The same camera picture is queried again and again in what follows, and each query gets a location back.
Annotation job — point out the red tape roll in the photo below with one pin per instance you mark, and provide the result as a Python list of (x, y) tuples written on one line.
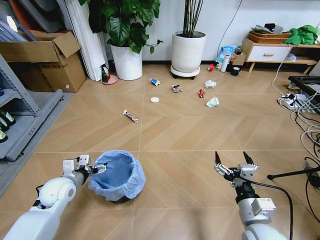
[(210, 67)]

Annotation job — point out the large leafed green plant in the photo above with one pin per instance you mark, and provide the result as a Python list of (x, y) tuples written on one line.
[(122, 22)]

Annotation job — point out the crumpled white paper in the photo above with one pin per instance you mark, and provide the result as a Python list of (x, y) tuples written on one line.
[(210, 84)]

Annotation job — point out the small white mug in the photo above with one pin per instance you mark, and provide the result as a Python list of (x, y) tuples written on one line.
[(218, 66)]

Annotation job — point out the black power adapter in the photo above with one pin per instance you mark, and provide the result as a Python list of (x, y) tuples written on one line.
[(314, 176)]

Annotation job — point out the white wheeled planter tray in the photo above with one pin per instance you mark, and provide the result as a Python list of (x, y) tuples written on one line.
[(185, 73)]

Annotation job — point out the crumpled dark snack wrapper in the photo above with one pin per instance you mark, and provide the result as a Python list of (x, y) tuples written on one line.
[(176, 89)]

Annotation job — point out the white power strip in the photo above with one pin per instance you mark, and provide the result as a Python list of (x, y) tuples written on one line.
[(290, 102)]

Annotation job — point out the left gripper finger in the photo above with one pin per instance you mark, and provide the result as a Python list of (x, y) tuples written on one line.
[(99, 171), (101, 165)]

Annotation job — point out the white round lid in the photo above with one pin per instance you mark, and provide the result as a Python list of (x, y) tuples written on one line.
[(155, 100)]

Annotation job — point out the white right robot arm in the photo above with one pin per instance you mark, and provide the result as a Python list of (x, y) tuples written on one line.
[(252, 217)]

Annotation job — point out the green spray bottle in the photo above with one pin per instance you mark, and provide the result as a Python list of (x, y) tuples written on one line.
[(104, 73)]

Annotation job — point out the crushed red can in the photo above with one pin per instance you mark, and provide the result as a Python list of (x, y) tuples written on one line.
[(201, 93)]

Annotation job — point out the wooden cabinet with white drawer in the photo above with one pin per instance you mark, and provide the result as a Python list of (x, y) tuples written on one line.
[(270, 53)]

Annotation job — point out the white thermos bottle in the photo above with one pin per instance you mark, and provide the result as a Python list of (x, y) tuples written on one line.
[(224, 63)]

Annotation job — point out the wide white planter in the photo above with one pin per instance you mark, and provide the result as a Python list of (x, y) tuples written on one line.
[(188, 52)]

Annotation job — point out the large brown cardboard box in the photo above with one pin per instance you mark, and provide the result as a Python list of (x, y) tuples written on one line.
[(57, 65)]

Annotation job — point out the brown wicker basket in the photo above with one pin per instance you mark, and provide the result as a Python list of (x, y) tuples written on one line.
[(268, 37)]

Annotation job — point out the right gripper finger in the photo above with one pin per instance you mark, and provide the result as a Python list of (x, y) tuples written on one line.
[(223, 168), (248, 160)]

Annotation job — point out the trash bin with blue liner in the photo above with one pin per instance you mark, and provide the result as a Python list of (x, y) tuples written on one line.
[(117, 172)]

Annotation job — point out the black table frame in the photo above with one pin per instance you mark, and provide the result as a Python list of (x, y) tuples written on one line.
[(305, 83)]

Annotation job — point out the pale blue face mask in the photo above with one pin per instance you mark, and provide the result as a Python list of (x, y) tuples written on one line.
[(213, 102)]

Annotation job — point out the blue white package bag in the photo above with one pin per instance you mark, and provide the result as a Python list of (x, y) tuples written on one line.
[(225, 51)]

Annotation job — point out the tall white plant pot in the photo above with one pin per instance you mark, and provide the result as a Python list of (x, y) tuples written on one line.
[(127, 62)]

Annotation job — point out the pink round dish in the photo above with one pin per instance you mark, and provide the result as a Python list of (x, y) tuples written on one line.
[(113, 80)]

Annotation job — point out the grey metal shelf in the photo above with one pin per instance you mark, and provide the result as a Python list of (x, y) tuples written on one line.
[(22, 100)]

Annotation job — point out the squeezed toothpaste tube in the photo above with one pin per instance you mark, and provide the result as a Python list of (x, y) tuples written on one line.
[(131, 116)]

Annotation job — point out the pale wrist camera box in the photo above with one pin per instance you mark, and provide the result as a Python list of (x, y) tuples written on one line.
[(248, 173), (84, 160)]

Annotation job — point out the black tripod leg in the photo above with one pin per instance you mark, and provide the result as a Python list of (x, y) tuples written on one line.
[(292, 173)]

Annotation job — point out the black box in basket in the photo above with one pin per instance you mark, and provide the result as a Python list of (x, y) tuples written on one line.
[(269, 27)]

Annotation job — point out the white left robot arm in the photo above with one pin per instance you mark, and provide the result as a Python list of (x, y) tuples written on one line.
[(55, 192)]

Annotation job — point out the small open cardboard box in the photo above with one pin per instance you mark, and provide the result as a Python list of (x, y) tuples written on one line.
[(238, 60)]

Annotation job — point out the green glass bottle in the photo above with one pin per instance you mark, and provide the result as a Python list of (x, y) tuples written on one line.
[(7, 117), (3, 124), (2, 135)]

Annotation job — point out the crushed blue white paper cup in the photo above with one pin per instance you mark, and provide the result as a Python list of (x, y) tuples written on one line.
[(154, 82)]

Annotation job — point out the green cloth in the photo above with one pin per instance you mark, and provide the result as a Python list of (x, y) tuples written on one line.
[(302, 35)]

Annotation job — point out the white leaning panels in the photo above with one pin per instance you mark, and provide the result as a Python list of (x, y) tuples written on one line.
[(85, 40)]

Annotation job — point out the tall dark stemmed plant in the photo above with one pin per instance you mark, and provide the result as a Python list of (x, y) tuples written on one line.
[(192, 17)]

